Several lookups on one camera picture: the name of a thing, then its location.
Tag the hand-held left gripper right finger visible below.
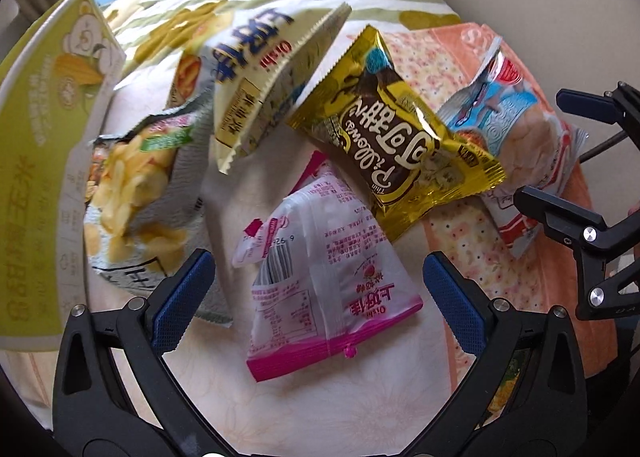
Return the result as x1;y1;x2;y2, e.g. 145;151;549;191
422;251;588;457

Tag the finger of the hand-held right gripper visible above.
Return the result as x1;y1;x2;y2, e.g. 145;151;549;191
514;186;640;290
556;81;640;138

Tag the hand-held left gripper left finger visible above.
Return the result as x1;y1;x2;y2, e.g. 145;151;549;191
52;248;217;457

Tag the pink snack packet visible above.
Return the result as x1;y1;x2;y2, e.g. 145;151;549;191
231;151;425;383

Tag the red white snack packet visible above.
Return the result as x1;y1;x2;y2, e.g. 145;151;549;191
480;122;591;259

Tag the large orange cracker bag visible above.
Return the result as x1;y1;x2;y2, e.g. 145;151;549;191
380;22;623;428

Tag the blue white bun packet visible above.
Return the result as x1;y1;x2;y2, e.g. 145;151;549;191
439;34;591;188

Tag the banana chips packet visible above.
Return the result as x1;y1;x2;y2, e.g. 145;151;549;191
82;102;236;328

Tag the yellow brown snack packet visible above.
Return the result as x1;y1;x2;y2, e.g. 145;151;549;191
286;24;508;243

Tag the white yellow snack packet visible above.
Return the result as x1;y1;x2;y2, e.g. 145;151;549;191
167;2;352;175

